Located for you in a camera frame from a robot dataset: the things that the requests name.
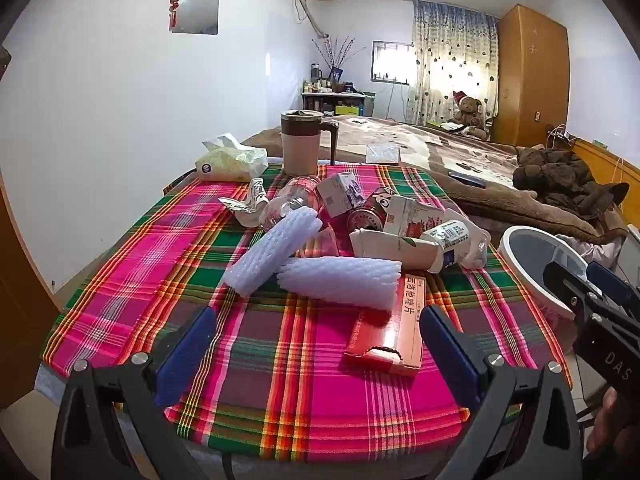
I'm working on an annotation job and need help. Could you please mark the wooden wardrobe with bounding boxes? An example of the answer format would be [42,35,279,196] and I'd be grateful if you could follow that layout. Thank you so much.
[490,4,571,148]

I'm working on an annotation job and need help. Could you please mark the red cartoon drink can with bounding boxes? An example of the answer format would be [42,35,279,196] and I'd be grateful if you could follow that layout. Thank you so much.
[347,186,396,233]

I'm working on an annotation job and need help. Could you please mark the white paper carton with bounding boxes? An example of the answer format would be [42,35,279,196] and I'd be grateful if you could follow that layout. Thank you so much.
[349,229,443,275]

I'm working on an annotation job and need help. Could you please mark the white foam fruit net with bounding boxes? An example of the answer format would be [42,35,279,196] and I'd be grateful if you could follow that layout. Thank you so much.
[277,256,403,307]
[224,206,323,296]

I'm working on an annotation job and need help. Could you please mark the small white plastic bottle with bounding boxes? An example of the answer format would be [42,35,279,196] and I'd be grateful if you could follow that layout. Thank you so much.
[420,217,491,268]

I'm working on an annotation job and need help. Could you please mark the wooden headboard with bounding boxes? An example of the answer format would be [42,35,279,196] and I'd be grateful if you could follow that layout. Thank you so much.
[570,137,640,201]

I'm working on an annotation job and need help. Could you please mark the silver wall panel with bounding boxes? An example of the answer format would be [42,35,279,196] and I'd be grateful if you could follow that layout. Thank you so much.
[170,0,221,36]

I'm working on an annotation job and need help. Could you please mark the clear plastic bottle red cap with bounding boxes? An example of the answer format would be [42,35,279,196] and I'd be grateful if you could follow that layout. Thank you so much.
[257,175,346,256]

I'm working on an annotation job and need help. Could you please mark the window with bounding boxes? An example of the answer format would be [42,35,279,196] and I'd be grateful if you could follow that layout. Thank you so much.
[371,40,416,83]

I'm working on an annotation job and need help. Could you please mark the dark blue phone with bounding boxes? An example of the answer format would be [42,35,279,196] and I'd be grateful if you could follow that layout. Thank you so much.
[447,170,487,190]

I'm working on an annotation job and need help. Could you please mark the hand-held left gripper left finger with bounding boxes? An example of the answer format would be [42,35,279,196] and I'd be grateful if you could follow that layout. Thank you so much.
[50,305,236,480]

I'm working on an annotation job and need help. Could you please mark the dark brown clothing pile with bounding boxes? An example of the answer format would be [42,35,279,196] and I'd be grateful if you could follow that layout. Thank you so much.
[512,145,631,221]

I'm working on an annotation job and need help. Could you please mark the pale green tissue pack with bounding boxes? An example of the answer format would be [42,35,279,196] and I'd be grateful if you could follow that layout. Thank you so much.
[195,132,269,182]

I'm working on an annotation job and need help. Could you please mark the cluttered shelf unit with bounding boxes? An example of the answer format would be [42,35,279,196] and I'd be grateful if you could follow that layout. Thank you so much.
[301,91,376,117]

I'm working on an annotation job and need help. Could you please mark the red and white drink carton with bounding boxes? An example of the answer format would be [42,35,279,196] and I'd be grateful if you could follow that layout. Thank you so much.
[382,195,446,241]

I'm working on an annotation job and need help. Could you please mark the wooden door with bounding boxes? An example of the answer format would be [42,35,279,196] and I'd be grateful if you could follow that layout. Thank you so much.
[0,180,63,411]

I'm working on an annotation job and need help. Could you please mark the purple drink carton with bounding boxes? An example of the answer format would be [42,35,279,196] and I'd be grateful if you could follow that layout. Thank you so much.
[316,172,365,218]

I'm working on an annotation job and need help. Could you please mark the brown printed blanket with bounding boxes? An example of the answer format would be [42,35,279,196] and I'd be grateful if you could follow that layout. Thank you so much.
[240,114,628,246]

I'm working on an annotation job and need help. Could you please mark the crumpled silver white wrapper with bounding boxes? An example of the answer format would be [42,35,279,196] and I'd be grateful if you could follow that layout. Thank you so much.
[217,178,273,228]

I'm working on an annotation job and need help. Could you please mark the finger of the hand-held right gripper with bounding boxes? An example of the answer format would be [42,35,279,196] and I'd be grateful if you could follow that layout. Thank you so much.
[542,261,606,311]
[586,261,640,318]

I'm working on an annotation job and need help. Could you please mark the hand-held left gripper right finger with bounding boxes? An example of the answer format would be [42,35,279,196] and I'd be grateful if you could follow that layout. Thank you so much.
[419,304,586,480]

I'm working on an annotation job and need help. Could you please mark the patterned curtain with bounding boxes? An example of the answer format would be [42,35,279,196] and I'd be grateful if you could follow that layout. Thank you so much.
[406,0,501,128]

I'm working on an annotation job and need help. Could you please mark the air conditioner pipe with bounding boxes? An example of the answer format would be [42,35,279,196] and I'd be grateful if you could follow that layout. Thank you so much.
[295,0,331,41]

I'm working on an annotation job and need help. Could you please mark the white cables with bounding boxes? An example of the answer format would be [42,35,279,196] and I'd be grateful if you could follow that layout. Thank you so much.
[545,122,581,148]

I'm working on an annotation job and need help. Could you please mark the pink green plaid tablecloth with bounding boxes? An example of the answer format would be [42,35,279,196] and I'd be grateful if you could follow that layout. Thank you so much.
[42,162,573,461]

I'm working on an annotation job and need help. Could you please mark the row of bottles on desk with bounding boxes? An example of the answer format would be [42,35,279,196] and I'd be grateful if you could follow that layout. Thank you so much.
[302,62,351,93]

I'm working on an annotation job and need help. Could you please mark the orange medicine box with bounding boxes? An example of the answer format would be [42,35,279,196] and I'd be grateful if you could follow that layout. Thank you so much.
[342,272,427,378]

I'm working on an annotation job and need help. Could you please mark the white round trash bin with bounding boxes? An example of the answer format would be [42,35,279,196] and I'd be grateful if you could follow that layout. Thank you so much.
[498,225,608,321]

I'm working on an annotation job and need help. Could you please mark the beige mug with brown lid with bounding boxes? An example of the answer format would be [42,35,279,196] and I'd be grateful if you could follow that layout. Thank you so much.
[280,109,340,177]

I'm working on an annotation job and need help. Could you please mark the vase with purple branches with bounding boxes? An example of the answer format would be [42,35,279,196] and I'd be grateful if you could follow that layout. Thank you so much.
[312,35,355,81]

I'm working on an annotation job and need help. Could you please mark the brown teddy bear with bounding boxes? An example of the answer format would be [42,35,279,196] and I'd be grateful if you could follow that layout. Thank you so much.
[446,91,488,141]

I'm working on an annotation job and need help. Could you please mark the person's right hand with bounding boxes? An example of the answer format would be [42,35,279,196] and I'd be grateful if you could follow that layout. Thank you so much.
[585,387,626,461]

